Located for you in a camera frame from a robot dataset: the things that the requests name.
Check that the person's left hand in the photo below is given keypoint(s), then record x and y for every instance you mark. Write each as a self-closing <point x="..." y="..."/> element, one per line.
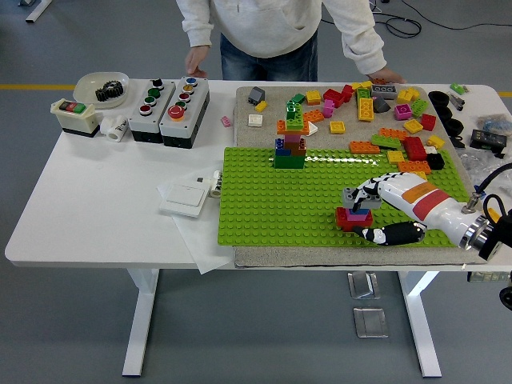
<point x="386" y="76"/>

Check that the person's right hand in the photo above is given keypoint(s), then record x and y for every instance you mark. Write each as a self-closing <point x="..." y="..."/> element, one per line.
<point x="196" y="60"/>

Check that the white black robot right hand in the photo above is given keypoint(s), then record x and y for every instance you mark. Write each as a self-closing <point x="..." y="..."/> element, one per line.
<point x="424" y="200"/>

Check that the light grey eight-stud brick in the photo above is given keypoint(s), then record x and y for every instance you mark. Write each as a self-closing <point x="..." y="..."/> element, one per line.
<point x="348" y="196"/>

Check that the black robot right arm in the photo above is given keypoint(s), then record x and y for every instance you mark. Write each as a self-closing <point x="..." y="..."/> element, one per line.
<point x="474" y="234"/>

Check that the person's left forearm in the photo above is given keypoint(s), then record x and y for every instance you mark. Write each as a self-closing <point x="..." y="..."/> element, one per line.
<point x="360" y="36"/>

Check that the brown brick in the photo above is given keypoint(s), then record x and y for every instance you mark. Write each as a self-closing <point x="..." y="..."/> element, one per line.
<point x="298" y="147"/>
<point x="380" y="81"/>

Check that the dark grey long brick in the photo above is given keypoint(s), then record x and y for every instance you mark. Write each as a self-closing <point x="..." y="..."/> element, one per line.
<point x="384" y="91"/>

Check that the dark grey slope brick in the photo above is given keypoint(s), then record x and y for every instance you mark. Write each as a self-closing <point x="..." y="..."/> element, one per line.
<point x="381" y="104"/>
<point x="256" y="94"/>

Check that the yellow long brick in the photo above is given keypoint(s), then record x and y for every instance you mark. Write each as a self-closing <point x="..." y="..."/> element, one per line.
<point x="366" y="109"/>

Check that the magenta brick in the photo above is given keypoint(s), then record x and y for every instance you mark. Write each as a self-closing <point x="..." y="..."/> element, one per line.
<point x="402" y="111"/>

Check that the black brick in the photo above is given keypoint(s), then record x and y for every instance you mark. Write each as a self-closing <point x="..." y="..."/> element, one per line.
<point x="436" y="161"/>

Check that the small white brick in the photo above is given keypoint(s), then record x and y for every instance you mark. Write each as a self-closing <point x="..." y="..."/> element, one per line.
<point x="430" y="150"/>

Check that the large red brick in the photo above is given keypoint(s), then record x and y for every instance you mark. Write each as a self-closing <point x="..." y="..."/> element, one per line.
<point x="414" y="148"/>

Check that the lime green long brick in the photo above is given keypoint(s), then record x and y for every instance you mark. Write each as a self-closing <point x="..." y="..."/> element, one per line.
<point x="386" y="141"/>

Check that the small pink brick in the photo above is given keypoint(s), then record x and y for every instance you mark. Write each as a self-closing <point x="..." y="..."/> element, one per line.
<point x="226" y="121"/>

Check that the small yellow brick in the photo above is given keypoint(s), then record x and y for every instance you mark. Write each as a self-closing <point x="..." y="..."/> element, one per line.
<point x="261" y="105"/>

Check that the white square brick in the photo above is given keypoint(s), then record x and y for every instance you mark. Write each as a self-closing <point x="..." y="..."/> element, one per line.
<point x="255" y="120"/>

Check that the white slope brick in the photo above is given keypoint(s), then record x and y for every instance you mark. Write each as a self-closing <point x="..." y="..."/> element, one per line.
<point x="312" y="128"/>

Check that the orange flat brick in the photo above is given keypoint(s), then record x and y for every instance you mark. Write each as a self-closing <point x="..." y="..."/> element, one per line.
<point x="292" y="129"/>

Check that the blue brick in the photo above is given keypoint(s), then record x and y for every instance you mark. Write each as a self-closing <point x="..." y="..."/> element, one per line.
<point x="281" y="146"/>

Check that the dark green brick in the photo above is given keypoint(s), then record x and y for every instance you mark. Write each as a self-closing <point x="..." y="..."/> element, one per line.
<point x="289" y="161"/>

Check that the green studded baseplate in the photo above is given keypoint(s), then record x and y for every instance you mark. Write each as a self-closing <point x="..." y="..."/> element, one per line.
<point x="280" y="208"/>

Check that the clear plastic bag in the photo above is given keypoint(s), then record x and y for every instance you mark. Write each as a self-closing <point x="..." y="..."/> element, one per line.
<point x="476" y="164"/>

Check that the control box with emergency stop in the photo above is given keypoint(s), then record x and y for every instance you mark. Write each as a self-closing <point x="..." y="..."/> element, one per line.
<point x="188" y="128"/>

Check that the control box with black knob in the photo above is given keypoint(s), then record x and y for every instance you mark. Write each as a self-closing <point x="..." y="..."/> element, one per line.
<point x="154" y="120"/>

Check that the silver hand tool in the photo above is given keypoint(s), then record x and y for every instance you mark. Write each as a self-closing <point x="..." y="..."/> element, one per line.
<point x="457" y="102"/>

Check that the black electronic device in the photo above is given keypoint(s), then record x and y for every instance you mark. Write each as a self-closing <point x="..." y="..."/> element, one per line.
<point x="488" y="138"/>

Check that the black metal gear cluster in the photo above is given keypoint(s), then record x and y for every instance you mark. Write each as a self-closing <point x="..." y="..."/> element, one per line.
<point x="108" y="92"/>

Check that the grey tray under table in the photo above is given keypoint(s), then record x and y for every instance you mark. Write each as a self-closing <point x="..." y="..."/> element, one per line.
<point x="490" y="277"/>

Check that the silver floor box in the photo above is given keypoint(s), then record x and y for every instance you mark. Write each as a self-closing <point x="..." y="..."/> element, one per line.
<point x="371" y="322"/>
<point x="363" y="284"/>

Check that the bag of blue parts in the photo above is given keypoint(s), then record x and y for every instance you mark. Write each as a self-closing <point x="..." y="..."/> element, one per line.
<point x="494" y="121"/>

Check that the white pipe tee fitting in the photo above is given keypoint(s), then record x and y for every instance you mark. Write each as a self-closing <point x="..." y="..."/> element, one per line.
<point x="114" y="128"/>

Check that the white bowl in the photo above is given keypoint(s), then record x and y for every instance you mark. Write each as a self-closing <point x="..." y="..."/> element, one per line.
<point x="86" y="90"/>

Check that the white table leg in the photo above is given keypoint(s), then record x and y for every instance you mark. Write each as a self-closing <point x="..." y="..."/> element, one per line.
<point x="420" y="320"/>
<point x="142" y="320"/>

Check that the white printed tube fitting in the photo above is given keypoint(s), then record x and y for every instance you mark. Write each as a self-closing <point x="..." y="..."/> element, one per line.
<point x="216" y="186"/>

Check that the white furniture foot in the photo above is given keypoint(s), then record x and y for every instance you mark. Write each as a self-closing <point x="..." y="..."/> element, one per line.
<point x="38" y="11"/>

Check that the white paper sheet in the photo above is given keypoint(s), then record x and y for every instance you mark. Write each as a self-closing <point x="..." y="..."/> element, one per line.
<point x="204" y="240"/>

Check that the white switch red green rocker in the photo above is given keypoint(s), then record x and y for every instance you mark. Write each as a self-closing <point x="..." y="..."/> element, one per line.
<point x="76" y="120"/>

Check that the white wall switch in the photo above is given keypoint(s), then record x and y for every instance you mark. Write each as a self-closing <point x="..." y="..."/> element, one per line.
<point x="184" y="198"/>

